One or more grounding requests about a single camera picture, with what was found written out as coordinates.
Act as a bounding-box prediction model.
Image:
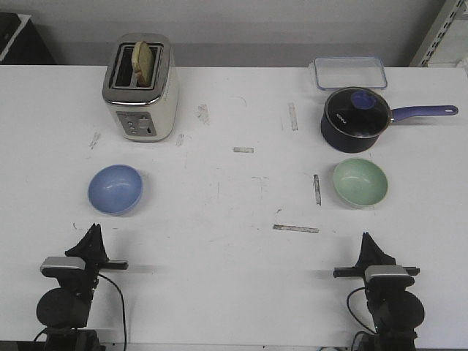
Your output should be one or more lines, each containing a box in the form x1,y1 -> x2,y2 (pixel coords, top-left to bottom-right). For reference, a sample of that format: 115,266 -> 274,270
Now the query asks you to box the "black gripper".
58,224 -> 129,293
333,232 -> 420,292

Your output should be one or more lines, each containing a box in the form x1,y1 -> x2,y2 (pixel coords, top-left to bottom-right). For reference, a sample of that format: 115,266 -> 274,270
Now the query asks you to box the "blue bowl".
88,165 -> 143,215

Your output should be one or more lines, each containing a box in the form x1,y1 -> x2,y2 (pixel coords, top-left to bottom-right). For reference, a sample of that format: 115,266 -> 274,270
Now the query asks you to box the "green bowl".
332,157 -> 389,208

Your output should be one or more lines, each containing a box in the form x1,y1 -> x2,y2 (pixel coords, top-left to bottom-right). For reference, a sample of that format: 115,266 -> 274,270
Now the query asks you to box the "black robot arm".
36,224 -> 129,350
333,232 -> 425,350

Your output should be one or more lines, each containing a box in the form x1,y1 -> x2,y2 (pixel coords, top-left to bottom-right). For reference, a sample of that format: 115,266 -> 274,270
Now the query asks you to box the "glass pot lid blue knob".
325,87 -> 390,138

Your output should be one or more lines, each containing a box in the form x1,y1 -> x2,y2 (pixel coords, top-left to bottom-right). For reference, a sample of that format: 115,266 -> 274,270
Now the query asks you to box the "dark blue saucepan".
320,105 -> 458,154

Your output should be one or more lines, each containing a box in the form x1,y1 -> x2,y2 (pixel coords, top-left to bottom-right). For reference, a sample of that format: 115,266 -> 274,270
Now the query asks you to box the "cream and chrome toaster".
102,33 -> 179,142

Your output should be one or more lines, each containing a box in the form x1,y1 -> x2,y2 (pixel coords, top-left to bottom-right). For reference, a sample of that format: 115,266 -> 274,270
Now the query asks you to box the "clear plastic food container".
309,56 -> 388,91

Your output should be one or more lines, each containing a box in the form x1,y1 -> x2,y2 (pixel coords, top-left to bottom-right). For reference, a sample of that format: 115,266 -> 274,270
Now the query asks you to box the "slice of toast bread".
131,41 -> 154,87

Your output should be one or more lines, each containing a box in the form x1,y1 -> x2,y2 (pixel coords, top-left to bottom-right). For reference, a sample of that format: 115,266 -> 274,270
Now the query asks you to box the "grey metal shelf upright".
409,1 -> 467,68

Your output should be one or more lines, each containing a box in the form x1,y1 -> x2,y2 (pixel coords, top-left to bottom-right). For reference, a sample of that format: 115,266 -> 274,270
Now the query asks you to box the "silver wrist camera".
364,265 -> 409,283
39,257 -> 86,278

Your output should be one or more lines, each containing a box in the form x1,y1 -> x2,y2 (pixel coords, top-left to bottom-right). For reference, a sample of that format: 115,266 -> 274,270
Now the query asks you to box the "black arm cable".
346,287 -> 377,351
97,273 -> 128,351

